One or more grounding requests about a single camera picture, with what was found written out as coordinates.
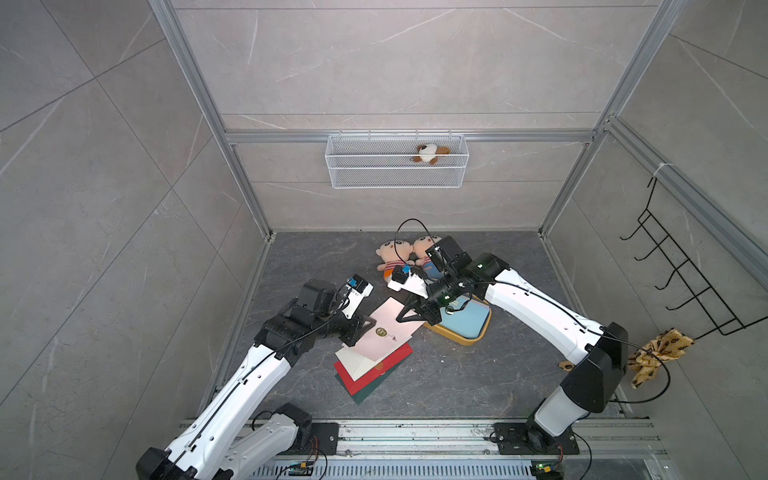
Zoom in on cream white envelope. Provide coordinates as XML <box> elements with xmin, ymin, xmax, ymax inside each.
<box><xmin>335</xmin><ymin>347</ymin><xmax>383</xmax><ymax>381</ymax></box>

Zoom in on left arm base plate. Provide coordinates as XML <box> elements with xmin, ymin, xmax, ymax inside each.
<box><xmin>268</xmin><ymin>421</ymin><xmax>340</xmax><ymax>456</ymax></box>

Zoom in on plush doll blue pants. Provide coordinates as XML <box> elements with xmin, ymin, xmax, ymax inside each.
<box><xmin>413</xmin><ymin>235</ymin><xmax>443</xmax><ymax>280</ymax></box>

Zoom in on black wire hook rack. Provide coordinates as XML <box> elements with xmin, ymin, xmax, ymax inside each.
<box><xmin>620</xmin><ymin>177</ymin><xmax>767</xmax><ymax>340</ymax></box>

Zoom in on light blue envelope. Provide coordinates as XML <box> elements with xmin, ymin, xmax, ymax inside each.
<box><xmin>437</xmin><ymin>295</ymin><xmax>492</xmax><ymax>341</ymax></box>

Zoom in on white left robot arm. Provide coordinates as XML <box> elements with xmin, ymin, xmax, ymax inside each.
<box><xmin>136</xmin><ymin>275</ymin><xmax>375</xmax><ymax>479</ymax></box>

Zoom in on yellow plastic storage box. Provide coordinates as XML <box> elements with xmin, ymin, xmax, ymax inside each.
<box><xmin>422</xmin><ymin>293</ymin><xmax>493</xmax><ymax>347</ymax></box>

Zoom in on red envelope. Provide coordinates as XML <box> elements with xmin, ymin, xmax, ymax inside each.
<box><xmin>334</xmin><ymin>343</ymin><xmax>413</xmax><ymax>395</ymax></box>

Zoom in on metal mounting rail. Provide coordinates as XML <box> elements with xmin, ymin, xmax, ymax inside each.
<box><xmin>179</xmin><ymin>418</ymin><xmax>670</xmax><ymax>464</ymax></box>

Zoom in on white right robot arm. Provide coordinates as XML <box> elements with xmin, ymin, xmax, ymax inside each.
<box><xmin>388</xmin><ymin>237</ymin><xmax>632</xmax><ymax>452</ymax></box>

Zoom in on white wire mesh basket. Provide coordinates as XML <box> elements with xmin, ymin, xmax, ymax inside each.
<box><xmin>325</xmin><ymin>133</ymin><xmax>470</xmax><ymax>189</ymax></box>

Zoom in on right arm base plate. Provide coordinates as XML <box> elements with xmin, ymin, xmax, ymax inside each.
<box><xmin>488</xmin><ymin>421</ymin><xmax>580</xmax><ymax>455</ymax></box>

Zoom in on pink envelope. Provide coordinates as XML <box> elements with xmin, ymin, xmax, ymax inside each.
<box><xmin>351</xmin><ymin>298</ymin><xmax>424</xmax><ymax>361</ymax></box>

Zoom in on dark green envelope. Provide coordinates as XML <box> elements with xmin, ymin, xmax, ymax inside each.
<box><xmin>351</xmin><ymin>364</ymin><xmax>413</xmax><ymax>405</ymax></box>

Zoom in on small brown white plush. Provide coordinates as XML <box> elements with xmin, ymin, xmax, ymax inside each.
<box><xmin>411</xmin><ymin>143</ymin><xmax>451</xmax><ymax>166</ymax></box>

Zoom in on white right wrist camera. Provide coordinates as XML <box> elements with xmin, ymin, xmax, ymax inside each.
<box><xmin>387</xmin><ymin>264</ymin><xmax>428</xmax><ymax>299</ymax></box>

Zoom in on yellow patterned cloth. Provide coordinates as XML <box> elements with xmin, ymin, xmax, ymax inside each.
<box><xmin>559</xmin><ymin>328</ymin><xmax>696</xmax><ymax>390</ymax></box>

